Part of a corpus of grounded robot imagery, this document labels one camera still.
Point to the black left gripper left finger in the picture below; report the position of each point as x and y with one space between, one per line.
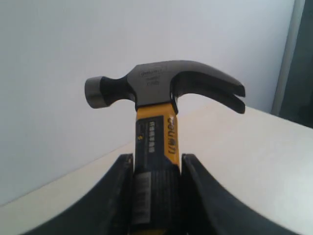
104 210

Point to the black and yellow claw hammer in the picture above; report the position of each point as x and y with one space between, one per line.
154 88

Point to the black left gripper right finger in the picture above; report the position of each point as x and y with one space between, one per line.
210 209

